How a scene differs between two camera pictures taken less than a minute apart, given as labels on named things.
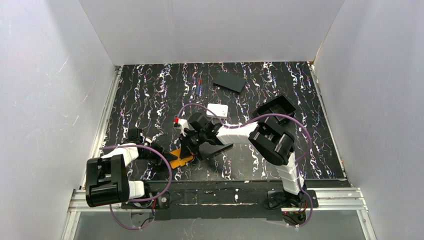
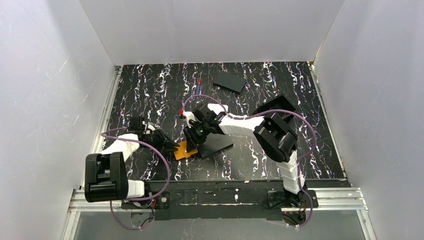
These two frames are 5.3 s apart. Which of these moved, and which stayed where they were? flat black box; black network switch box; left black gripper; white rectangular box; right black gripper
Moved: left black gripper; right black gripper
Stayed: white rectangular box; black network switch box; flat black box
